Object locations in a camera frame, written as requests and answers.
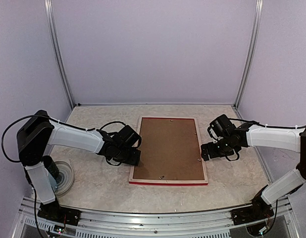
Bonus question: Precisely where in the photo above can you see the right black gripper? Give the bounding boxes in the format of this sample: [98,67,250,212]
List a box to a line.
[201,137,237,161]

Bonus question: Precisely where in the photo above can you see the front aluminium rail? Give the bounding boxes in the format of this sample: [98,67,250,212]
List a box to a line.
[8,197,303,238]

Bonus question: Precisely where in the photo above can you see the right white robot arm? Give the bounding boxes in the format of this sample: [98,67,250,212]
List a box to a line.
[201,114,306,220]

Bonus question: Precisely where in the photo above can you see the left aluminium post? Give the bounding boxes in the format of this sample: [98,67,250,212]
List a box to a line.
[44,0,76,109]

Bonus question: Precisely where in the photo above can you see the right aluminium post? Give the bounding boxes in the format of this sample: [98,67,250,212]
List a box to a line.
[234,0,263,110]

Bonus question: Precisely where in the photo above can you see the aluminium post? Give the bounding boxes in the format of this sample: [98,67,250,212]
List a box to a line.
[44,0,76,109]
[234,0,263,110]

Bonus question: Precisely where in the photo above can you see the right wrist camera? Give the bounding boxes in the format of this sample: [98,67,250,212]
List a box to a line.
[207,126,218,141]

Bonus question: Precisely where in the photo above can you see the brown backing board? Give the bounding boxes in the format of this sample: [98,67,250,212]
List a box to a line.
[132,117,205,181]

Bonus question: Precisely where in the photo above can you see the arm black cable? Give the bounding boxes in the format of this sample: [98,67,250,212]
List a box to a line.
[228,118,306,234]
[0,115,128,238]

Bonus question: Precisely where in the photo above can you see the clear tape roll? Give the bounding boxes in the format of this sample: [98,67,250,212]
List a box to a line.
[55,161,75,197]

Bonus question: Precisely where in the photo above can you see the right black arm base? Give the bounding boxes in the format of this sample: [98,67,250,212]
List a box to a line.
[231,195,274,226]

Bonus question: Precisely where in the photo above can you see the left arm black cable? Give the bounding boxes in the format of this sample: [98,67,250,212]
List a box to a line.
[0,115,128,238]

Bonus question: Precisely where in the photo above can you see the red wooden picture frame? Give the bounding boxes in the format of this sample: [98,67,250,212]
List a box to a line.
[128,116,209,186]

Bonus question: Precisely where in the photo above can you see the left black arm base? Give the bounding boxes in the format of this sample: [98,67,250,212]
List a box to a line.
[38,200,81,226]

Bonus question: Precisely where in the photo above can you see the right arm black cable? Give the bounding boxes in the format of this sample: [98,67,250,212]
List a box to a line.
[228,118,306,234]

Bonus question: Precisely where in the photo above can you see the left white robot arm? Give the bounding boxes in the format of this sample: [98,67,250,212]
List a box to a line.
[16,110,142,221]

